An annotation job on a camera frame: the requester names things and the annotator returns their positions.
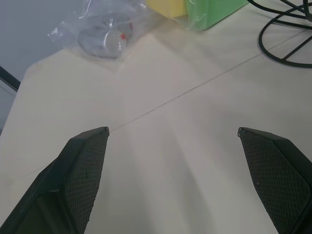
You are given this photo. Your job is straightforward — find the dark strap beside table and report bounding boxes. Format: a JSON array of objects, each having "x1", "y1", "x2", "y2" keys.
[{"x1": 0, "y1": 65, "x2": 21, "y2": 92}]

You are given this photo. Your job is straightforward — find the green foam block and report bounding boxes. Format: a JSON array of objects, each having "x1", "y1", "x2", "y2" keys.
[{"x1": 184, "y1": 0, "x2": 250, "y2": 32}]

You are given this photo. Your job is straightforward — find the black wire rack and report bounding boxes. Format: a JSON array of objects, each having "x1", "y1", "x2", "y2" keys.
[{"x1": 248, "y1": 0, "x2": 312, "y2": 68}]

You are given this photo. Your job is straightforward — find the clear plastic bag with parts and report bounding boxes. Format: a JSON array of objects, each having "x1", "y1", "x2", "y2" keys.
[{"x1": 47, "y1": 0, "x2": 156, "y2": 60}]

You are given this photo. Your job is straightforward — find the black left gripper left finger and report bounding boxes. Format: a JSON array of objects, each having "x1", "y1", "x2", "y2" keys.
[{"x1": 0, "y1": 126, "x2": 110, "y2": 234}]

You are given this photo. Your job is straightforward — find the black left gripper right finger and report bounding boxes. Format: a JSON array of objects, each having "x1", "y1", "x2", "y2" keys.
[{"x1": 237, "y1": 126, "x2": 312, "y2": 234}]

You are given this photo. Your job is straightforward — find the yellow foam block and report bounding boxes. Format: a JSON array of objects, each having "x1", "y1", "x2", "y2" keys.
[{"x1": 145, "y1": 0, "x2": 189, "y2": 19}]

